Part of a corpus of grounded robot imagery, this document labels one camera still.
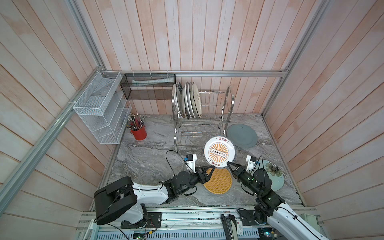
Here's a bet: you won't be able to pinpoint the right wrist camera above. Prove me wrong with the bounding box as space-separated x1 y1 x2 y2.
246 155 259 173

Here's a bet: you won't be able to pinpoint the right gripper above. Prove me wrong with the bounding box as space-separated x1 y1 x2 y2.
227 160 260 196

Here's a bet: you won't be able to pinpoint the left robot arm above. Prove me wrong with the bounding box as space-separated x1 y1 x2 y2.
94 166 215 226

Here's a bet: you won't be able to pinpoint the large orange sunburst plate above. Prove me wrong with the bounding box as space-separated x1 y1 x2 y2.
184 82 192 119

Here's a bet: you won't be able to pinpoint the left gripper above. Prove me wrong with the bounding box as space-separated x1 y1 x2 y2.
178 165 215 195

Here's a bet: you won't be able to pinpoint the yellow woven round plate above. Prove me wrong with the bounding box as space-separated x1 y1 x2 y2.
204 169 232 195

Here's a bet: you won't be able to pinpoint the grey-green round plate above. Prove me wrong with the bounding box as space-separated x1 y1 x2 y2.
227 124 259 149

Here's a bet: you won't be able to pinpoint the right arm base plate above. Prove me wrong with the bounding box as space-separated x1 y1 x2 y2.
237 208 267 226

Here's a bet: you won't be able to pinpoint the green rim white plate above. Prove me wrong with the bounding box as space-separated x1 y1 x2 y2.
175 82 184 118

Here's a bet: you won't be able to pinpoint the steel two-tier dish rack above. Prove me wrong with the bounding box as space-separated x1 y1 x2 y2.
172 85 235 151

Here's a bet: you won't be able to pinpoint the cream floral plate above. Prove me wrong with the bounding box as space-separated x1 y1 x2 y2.
193 83 202 118

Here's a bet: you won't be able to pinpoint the red pencil cup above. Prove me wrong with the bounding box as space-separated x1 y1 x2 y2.
131 127 147 141

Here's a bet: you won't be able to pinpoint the white wire wall shelf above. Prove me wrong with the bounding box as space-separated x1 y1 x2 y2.
74 71 132 145

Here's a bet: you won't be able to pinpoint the small orange sunburst plate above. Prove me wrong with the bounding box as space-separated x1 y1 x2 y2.
203 136 236 169

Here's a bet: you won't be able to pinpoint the light green floral plate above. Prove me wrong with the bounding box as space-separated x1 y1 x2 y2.
260 160 284 191

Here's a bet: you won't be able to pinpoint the black mesh wall basket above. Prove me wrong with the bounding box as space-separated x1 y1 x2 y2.
120 73 176 101

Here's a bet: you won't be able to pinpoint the white plate green characters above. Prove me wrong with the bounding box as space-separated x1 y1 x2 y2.
189 82 198 118

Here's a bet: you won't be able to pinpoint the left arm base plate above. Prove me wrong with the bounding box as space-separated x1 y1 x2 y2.
121 212 162 229

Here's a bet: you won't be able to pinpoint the black round plate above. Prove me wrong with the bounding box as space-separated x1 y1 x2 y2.
182 89 188 119

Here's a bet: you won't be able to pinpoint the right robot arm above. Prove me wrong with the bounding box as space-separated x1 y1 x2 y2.
227 162 327 240

